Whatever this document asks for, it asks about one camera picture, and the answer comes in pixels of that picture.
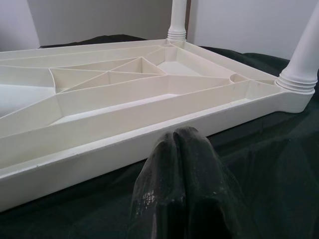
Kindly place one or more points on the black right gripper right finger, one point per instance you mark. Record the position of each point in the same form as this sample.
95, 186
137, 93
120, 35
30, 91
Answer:
207, 179

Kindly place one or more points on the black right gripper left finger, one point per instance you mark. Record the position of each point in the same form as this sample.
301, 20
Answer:
159, 179

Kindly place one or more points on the white plastic table top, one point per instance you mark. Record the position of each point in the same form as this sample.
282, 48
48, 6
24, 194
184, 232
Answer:
99, 99

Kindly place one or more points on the white plastic table leg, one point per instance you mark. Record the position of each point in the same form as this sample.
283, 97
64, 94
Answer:
304, 49
177, 15

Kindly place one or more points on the black cloth table cover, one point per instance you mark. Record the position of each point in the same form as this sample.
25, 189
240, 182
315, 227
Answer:
261, 161

